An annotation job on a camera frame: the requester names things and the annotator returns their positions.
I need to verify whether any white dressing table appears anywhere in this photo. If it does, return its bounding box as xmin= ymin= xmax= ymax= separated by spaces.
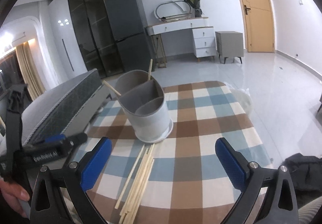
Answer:
xmin=145 ymin=16 xmax=217 ymax=63

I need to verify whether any wooden door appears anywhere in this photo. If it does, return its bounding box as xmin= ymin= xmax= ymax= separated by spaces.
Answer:
xmin=229 ymin=0 xmax=276 ymax=53

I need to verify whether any white wardrobe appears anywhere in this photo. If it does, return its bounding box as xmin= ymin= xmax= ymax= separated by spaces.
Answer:
xmin=47 ymin=0 xmax=87 ymax=90

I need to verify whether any plaid tablecloth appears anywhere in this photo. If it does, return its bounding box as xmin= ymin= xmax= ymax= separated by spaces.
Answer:
xmin=63 ymin=81 xmax=280 ymax=224

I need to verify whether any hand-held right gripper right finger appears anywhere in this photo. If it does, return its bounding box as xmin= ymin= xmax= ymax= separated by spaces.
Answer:
xmin=215 ymin=137 xmax=300 ymax=224

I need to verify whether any grey nightstand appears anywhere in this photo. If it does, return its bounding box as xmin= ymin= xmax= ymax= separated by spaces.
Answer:
xmin=215 ymin=31 xmax=244 ymax=64

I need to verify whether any dark grey refrigerator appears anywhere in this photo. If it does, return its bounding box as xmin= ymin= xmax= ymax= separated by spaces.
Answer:
xmin=104 ymin=0 xmax=156 ymax=75

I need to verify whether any oval mirror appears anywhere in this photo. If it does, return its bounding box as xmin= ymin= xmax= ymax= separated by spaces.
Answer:
xmin=153 ymin=0 xmax=194 ymax=21

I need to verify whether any grey white utensil holder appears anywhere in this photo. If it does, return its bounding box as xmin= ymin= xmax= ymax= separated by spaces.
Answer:
xmin=114 ymin=70 xmax=174 ymax=144

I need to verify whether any white plastic bag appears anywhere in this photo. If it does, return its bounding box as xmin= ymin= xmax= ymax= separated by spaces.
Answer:
xmin=230 ymin=86 xmax=253 ymax=115

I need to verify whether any pile of wooden chopsticks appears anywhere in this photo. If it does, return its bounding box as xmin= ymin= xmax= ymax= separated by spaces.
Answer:
xmin=114 ymin=143 xmax=156 ymax=224

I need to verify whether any person's left hand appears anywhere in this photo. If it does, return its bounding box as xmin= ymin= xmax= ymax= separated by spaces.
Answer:
xmin=0 ymin=178 xmax=30 ymax=218

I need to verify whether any beige curtain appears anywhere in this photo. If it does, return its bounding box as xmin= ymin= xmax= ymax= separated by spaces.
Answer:
xmin=14 ymin=42 xmax=46 ymax=102

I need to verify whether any dark clothes pile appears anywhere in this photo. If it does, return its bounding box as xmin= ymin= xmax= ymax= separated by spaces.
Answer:
xmin=5 ymin=84 xmax=33 ymax=114

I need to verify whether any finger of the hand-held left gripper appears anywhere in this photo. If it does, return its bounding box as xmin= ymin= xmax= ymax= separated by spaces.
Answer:
xmin=66 ymin=133 xmax=88 ymax=146
xmin=43 ymin=134 xmax=66 ymax=143

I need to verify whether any grey quilted mattress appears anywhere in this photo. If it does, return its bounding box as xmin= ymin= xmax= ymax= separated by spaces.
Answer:
xmin=21 ymin=68 xmax=113 ymax=145

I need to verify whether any gold frame stool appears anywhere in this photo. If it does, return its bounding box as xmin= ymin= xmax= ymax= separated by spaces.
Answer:
xmin=150 ymin=35 xmax=168 ymax=69

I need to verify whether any white air conditioner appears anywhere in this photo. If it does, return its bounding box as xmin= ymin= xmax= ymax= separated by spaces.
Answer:
xmin=10 ymin=31 xmax=28 ymax=45

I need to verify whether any potted plant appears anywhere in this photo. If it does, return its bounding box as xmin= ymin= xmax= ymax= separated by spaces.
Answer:
xmin=184 ymin=0 xmax=204 ymax=18

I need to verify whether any black bag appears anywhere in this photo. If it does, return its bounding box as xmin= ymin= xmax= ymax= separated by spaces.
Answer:
xmin=281 ymin=153 xmax=322 ymax=192

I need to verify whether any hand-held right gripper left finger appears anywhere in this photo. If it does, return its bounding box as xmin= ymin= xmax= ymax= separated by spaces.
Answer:
xmin=30 ymin=137 xmax=113 ymax=224

